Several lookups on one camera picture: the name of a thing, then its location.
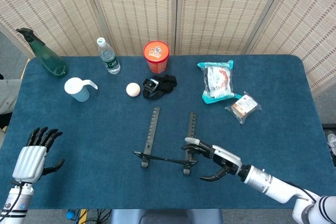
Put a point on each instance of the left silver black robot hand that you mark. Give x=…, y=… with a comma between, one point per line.
x=29, y=163

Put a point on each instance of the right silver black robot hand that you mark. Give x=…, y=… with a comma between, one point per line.
x=227, y=157

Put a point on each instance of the black folding laptop stand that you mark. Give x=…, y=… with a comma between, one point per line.
x=152, y=129

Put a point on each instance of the clear wrapped sandwich bread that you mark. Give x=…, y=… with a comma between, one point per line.
x=244, y=106

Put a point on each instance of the small blue floor ball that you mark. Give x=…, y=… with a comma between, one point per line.
x=71, y=214

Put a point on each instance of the grey fabric garment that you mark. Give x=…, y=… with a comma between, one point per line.
x=9, y=95

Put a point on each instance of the teal snack bag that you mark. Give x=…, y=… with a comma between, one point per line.
x=218, y=82

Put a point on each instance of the blue tablecloth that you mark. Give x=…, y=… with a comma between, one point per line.
x=105, y=129

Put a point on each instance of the blue chair seat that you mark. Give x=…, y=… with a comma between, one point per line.
x=165, y=217

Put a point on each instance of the green glass vase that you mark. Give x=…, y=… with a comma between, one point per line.
x=50, y=61

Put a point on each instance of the grey sneaker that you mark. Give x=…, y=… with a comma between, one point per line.
x=331, y=145

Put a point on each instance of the pale pink ball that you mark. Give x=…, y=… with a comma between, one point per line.
x=133, y=89

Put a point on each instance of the orange instant noodle cup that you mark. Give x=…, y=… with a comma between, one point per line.
x=156, y=61

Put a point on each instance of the clear water bottle green label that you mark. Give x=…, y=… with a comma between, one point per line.
x=110, y=61

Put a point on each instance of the woven bamboo folding screen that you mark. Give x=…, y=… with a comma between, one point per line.
x=136, y=11

